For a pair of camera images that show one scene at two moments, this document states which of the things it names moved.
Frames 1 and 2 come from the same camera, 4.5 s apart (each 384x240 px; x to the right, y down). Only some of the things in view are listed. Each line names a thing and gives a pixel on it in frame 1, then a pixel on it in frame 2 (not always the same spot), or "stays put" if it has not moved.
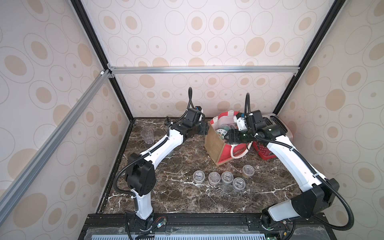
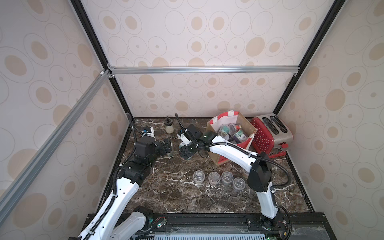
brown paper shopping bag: x=219 y=148 stays put
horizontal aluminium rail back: x=204 y=70 stays put
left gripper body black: x=201 y=128 -> x=159 y=148
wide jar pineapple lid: x=221 y=132 -> x=181 y=144
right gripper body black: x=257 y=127 -> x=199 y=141
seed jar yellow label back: x=248 y=170 stays put
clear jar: x=227 y=177 stays put
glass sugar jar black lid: x=167 y=120 stays put
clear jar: x=198 y=177 stays put
